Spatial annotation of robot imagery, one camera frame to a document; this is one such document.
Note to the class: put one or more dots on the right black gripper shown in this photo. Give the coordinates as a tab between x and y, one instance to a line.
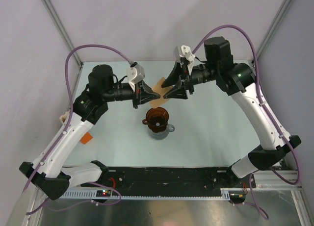
177	72

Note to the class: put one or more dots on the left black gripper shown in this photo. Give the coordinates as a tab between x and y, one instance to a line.
143	94

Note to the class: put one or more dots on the brown paper coffee filter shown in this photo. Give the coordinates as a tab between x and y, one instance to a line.
161	91

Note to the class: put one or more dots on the amber glass coffee dripper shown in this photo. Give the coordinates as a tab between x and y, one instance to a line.
156	119

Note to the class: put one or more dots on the clear glass pitcher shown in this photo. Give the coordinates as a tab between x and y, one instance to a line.
162	134

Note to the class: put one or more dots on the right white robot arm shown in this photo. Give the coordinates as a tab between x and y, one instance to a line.
239	82

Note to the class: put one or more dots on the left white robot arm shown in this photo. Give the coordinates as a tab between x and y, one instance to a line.
47	172

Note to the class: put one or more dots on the orange coffee filter box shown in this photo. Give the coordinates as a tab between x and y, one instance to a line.
85	138

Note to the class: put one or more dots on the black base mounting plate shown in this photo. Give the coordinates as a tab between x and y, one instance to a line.
172	181

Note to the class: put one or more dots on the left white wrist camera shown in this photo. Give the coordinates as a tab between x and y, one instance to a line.
135	74

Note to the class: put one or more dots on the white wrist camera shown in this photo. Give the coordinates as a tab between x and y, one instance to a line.
135	74
183	51

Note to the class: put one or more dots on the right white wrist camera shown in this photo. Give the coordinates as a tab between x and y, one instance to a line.
183	51

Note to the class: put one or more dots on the white slotted cable duct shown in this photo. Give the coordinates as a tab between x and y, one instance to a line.
102	194

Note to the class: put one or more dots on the aluminium frame rail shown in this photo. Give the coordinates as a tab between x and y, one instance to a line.
274	179

